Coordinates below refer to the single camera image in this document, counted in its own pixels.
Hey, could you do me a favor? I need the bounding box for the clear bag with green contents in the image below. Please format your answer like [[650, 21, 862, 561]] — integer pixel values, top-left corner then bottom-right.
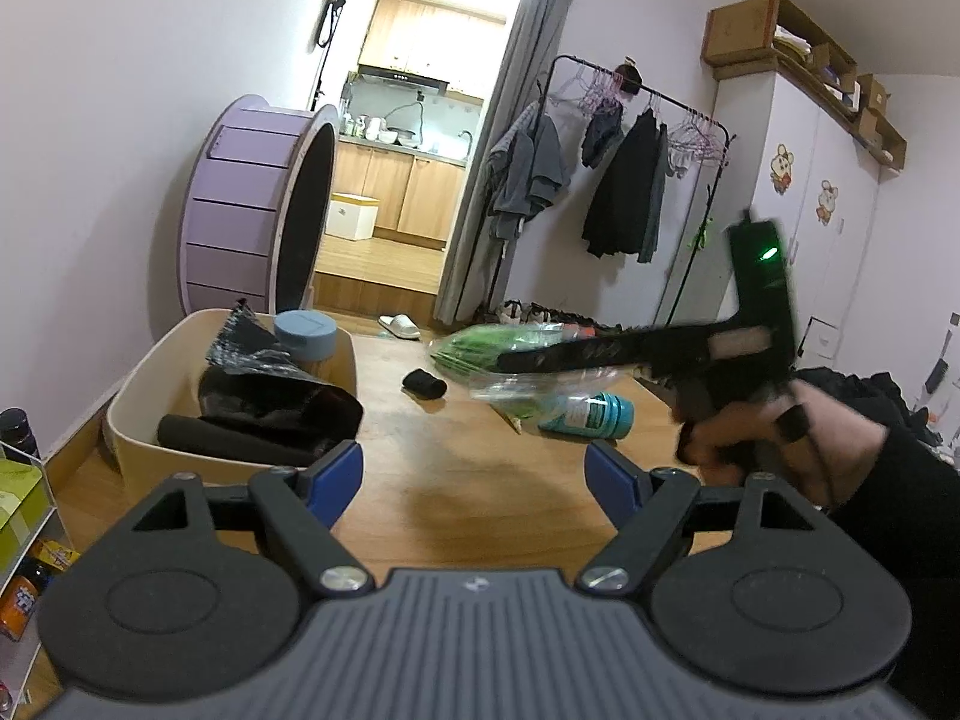
[[428, 322, 625, 430]]

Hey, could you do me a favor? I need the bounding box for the toothpick jar blue lid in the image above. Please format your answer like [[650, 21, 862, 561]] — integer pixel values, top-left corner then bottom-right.
[[274, 309, 338, 379]]

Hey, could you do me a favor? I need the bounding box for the person's right hand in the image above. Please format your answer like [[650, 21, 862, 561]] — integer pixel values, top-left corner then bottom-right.
[[674, 380, 889, 509]]

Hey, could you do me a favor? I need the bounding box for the teal capped bottle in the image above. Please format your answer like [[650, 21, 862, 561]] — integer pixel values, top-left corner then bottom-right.
[[537, 394, 635, 440]]

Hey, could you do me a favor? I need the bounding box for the black plastic bag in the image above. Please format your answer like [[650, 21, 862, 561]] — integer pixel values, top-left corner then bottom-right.
[[197, 299, 363, 457]]

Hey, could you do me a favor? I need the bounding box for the black hanging coat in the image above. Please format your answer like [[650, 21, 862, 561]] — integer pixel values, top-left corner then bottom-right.
[[581, 110, 669, 263]]

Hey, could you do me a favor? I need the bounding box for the grey curtain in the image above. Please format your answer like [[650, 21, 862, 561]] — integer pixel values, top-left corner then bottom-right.
[[434, 0, 587, 329]]

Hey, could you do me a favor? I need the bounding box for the small black cloth item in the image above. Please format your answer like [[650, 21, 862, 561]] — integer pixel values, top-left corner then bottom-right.
[[402, 369, 448, 401]]

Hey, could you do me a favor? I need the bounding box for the cream plastic storage bin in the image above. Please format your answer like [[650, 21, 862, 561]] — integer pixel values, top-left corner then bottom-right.
[[107, 307, 359, 499]]

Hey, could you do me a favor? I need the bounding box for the grey hanging jacket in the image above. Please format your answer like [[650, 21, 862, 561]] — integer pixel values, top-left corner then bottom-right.
[[485, 103, 569, 241]]

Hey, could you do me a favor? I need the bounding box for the white slipper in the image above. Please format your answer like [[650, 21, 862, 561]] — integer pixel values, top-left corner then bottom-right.
[[377, 314, 421, 341]]

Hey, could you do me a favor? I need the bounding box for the white wardrobe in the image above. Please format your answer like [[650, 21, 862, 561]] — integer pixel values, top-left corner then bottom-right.
[[716, 71, 878, 367]]

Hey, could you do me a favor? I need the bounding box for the black clothes rack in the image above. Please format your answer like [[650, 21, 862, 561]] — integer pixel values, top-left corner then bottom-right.
[[477, 60, 731, 325]]

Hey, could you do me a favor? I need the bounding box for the white box on kitchen floor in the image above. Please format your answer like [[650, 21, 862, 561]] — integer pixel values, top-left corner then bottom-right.
[[325, 192, 379, 241]]

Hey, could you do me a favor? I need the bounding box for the purple cat exercise wheel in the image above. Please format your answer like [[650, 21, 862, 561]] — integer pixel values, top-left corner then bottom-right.
[[178, 94, 340, 314]]

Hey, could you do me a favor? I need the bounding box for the cardboard box on wardrobe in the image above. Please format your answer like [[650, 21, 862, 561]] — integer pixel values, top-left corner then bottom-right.
[[701, 0, 779, 67]]

